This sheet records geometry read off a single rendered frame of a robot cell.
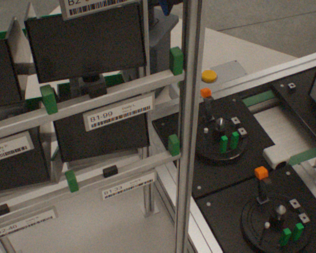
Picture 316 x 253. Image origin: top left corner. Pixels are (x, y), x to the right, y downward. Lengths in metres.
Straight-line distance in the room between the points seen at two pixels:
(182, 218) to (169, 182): 0.24
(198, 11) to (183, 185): 0.32
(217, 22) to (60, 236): 2.16
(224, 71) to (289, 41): 1.69
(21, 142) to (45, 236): 0.62
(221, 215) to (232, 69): 0.46
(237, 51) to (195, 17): 1.03
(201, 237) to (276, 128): 0.39
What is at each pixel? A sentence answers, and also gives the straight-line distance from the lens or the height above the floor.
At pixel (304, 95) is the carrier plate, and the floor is 0.97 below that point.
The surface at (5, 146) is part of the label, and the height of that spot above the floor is 1.45.
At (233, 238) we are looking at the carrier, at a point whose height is 0.97.
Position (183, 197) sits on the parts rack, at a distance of 0.77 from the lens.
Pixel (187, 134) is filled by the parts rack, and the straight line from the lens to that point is 0.64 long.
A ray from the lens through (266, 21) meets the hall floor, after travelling 3.09.
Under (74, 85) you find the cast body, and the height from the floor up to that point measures 1.25.
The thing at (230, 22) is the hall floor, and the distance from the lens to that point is 3.04.
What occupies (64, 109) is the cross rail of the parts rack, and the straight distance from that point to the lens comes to 0.52.
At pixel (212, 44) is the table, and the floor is 0.86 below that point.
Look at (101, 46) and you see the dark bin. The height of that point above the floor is 1.49.
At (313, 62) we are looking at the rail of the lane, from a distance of 1.38.
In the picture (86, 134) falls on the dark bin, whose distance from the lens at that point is 0.66.
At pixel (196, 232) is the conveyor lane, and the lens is 1.00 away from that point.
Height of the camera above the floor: 1.85
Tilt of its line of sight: 50 degrees down
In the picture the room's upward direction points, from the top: 1 degrees counter-clockwise
